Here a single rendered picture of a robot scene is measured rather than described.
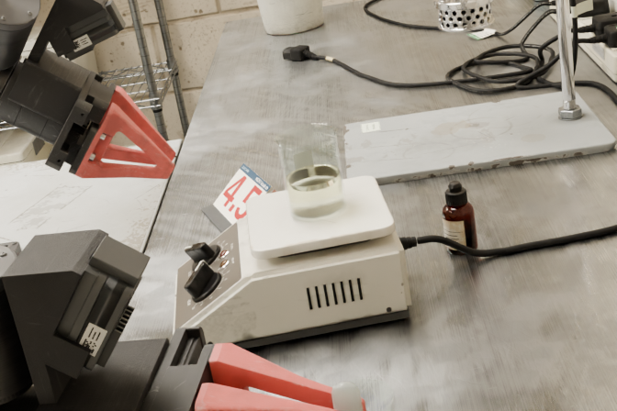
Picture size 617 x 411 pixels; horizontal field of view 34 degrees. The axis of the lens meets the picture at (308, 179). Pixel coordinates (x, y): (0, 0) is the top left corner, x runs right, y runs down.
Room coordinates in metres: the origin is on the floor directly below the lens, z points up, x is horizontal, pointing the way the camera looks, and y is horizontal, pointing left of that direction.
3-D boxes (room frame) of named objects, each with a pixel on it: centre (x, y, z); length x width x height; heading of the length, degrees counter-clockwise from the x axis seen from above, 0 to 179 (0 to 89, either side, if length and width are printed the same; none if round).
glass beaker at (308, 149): (0.80, -0.01, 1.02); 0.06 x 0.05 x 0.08; 42
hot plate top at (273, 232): (0.80, 0.00, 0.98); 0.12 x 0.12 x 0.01; 2
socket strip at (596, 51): (1.43, -0.45, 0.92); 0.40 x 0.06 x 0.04; 176
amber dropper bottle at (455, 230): (0.85, -0.13, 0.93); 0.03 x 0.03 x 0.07
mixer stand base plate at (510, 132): (1.13, -0.20, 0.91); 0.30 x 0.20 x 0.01; 86
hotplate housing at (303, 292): (0.80, 0.02, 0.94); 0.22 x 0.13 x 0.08; 92
